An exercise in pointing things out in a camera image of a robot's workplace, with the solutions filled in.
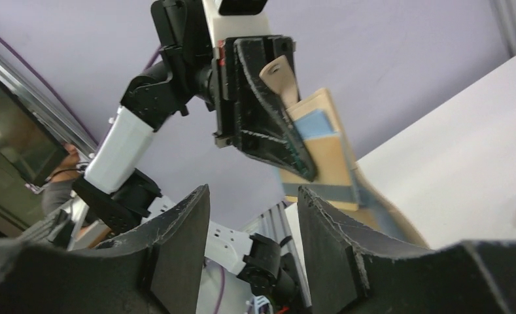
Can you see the beige card holder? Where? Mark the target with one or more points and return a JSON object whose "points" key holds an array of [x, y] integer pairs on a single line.
{"points": [[316, 116]]}

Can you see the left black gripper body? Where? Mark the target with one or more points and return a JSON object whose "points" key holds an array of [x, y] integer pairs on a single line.
{"points": [[225, 93]]}

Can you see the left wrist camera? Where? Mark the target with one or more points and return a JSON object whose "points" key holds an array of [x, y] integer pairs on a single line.
{"points": [[223, 27]]}

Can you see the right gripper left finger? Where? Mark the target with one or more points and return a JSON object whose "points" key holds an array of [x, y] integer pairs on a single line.
{"points": [[93, 268]]}

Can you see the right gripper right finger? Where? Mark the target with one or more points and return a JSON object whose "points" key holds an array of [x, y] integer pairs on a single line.
{"points": [[352, 268]]}

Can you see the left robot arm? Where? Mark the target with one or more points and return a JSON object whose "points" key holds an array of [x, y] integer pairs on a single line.
{"points": [[121, 195]]}

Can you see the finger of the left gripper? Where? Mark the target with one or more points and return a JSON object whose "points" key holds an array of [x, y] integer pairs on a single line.
{"points": [[264, 130]]}

